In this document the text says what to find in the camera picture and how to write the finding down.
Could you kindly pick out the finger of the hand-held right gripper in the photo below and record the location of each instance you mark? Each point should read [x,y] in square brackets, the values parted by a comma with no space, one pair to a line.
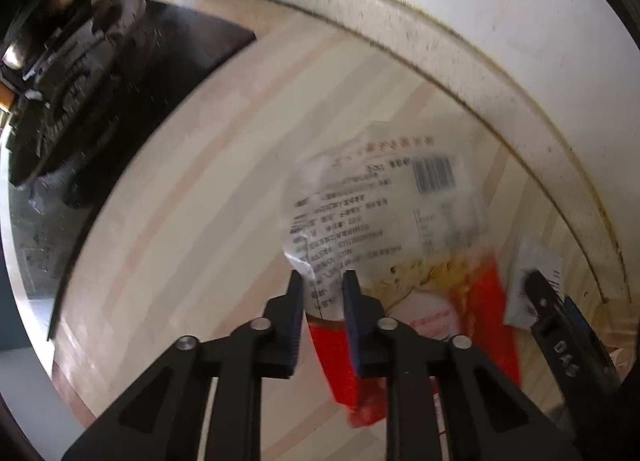
[595,341]
[560,341]

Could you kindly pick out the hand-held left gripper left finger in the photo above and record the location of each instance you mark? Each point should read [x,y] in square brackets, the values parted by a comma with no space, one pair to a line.
[295,313]

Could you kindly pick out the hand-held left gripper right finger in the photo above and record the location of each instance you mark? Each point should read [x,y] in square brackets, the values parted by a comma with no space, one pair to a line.
[352,316]

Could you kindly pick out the white paper sachet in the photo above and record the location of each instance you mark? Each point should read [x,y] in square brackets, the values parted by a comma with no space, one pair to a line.
[530,261]

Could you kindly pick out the red and white snack bag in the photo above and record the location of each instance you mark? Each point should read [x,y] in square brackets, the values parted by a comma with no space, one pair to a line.
[390,201]

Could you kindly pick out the black gas stove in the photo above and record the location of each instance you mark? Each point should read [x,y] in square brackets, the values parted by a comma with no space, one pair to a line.
[165,41]

